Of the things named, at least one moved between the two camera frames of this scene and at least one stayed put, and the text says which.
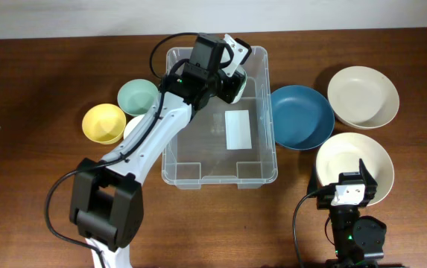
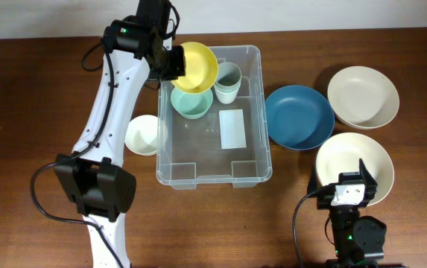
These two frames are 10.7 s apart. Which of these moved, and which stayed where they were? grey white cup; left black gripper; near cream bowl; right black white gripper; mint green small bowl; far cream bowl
Moved: left black gripper; mint green small bowl; grey white cup
Stayed: right black white gripper; far cream bowl; near cream bowl
